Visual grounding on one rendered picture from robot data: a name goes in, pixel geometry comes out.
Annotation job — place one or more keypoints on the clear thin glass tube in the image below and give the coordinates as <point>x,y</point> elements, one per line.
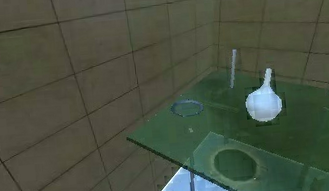
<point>233,68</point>

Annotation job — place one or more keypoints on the white round flask vase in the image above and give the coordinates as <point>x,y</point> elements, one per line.
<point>263,104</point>

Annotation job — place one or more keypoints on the green glass square plate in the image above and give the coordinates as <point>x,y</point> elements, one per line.
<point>236,163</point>

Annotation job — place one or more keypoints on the green glass table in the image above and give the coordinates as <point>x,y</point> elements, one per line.
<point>303,130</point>

